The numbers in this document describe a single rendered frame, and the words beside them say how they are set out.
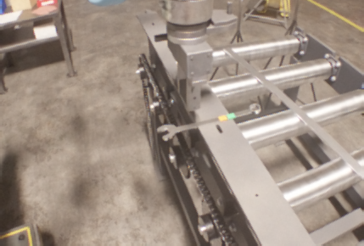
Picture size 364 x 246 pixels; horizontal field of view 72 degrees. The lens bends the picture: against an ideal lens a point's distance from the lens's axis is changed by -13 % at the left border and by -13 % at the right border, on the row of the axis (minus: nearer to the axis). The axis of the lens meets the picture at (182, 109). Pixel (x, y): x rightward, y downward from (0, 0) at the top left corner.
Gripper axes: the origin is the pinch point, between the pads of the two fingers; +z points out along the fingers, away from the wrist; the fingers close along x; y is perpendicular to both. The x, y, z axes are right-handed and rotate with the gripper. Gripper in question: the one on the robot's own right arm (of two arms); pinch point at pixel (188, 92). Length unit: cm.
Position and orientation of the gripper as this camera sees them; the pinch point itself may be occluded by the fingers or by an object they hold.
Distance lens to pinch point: 61.1
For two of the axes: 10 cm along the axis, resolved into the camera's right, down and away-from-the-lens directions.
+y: -9.5, 2.2, -2.2
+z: 0.3, 7.6, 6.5
